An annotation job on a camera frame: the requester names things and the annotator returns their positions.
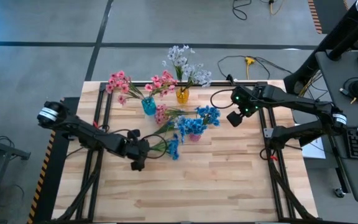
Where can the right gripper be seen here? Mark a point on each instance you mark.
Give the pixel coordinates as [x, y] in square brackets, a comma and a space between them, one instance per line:
[245, 99]

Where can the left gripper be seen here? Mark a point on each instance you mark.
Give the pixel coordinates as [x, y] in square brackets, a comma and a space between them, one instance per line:
[134, 149]

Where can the pink artificial flower bunch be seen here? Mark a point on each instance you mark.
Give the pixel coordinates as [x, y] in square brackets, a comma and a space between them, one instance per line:
[161, 113]
[118, 82]
[160, 84]

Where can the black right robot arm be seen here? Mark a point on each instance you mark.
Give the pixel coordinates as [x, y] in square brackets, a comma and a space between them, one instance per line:
[297, 99]

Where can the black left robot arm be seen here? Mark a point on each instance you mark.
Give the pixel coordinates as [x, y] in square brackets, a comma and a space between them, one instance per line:
[85, 133]

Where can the teal glass vase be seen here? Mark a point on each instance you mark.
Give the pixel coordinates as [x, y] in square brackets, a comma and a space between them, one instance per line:
[149, 107]

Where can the pink glass vase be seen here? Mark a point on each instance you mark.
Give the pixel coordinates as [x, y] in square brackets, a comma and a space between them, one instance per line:
[194, 137]

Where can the yellow glass vase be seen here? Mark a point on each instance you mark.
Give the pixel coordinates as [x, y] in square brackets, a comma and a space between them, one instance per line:
[182, 96]

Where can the black power plug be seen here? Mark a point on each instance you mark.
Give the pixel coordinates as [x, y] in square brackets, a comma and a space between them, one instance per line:
[230, 78]

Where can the yellow power plug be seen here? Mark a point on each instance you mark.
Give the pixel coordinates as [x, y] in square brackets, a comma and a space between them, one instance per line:
[249, 60]

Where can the white paper sheet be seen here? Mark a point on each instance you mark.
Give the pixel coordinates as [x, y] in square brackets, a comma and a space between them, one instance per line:
[314, 152]

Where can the grey desk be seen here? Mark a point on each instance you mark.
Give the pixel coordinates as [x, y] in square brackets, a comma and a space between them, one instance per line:
[337, 93]

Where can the black tower fan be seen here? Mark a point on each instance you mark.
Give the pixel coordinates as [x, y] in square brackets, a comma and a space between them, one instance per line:
[337, 34]

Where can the black striped floor mat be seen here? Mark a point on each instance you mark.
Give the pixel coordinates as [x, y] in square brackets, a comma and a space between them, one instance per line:
[325, 12]

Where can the caster wheel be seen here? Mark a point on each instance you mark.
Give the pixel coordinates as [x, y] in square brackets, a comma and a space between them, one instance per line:
[339, 193]

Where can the silver mounting bracket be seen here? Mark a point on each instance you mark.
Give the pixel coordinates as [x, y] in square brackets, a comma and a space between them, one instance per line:
[268, 132]

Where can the black aluminium table frame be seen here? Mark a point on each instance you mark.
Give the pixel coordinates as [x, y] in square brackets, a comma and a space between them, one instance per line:
[137, 83]

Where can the black base plate hazard stripe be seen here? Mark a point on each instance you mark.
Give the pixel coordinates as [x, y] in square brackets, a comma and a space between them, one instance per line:
[50, 186]

